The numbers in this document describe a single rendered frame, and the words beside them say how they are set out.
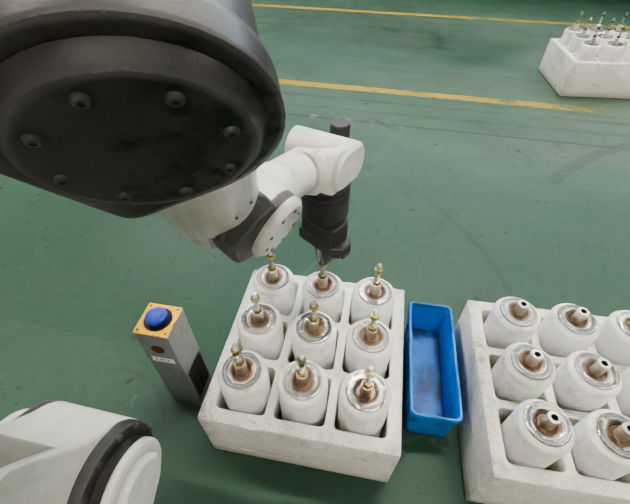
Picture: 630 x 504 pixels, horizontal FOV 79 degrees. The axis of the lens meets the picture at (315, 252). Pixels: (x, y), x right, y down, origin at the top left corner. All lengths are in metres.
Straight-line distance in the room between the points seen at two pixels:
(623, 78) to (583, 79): 0.20
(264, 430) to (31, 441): 0.41
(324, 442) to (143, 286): 0.77
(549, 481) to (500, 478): 0.08
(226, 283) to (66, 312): 0.47
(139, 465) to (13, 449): 0.13
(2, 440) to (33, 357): 0.77
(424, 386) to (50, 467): 0.81
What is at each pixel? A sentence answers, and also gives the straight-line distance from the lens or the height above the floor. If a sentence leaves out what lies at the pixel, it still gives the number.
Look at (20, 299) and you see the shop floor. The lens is 1.47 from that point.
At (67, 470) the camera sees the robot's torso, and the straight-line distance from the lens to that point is 0.52.
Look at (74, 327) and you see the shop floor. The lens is 1.30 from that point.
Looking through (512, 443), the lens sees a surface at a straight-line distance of 0.85.
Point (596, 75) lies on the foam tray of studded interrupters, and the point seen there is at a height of 0.12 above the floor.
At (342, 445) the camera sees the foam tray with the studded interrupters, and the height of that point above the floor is 0.18.
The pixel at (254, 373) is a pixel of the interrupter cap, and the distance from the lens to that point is 0.77.
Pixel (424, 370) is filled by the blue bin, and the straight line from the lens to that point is 1.08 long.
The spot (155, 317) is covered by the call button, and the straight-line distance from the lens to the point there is 0.79.
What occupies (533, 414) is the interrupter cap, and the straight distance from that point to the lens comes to 0.82.
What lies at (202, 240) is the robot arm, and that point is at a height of 0.69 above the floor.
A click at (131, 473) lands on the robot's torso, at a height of 0.44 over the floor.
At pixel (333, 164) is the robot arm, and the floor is 0.63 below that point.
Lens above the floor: 0.93
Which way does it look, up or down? 46 degrees down
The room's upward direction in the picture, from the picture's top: straight up
